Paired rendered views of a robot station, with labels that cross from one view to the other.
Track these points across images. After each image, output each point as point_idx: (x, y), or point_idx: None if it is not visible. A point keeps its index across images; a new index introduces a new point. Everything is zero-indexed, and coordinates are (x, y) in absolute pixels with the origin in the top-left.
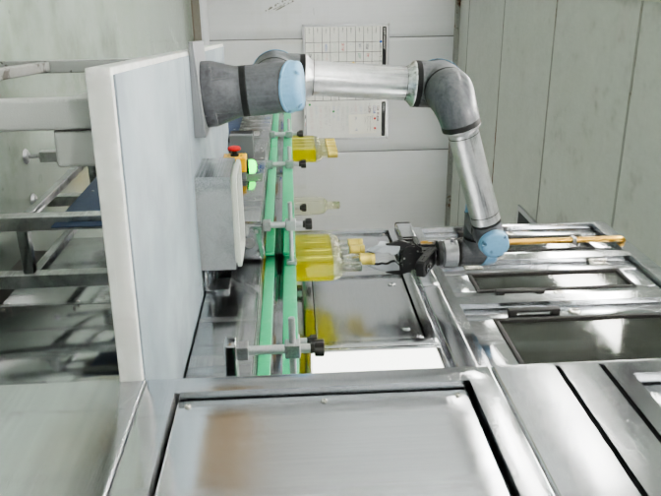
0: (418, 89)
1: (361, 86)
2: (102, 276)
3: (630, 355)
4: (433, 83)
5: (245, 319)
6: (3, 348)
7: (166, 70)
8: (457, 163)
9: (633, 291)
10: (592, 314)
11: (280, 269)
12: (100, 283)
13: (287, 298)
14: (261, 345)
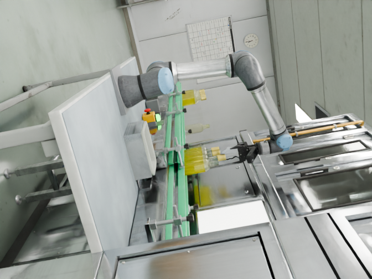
0: (231, 69)
1: (202, 72)
2: None
3: (367, 190)
4: (237, 65)
5: (158, 202)
6: (48, 229)
7: (96, 92)
8: (258, 104)
9: (368, 152)
10: (346, 168)
11: (176, 171)
12: None
13: (180, 187)
14: (161, 221)
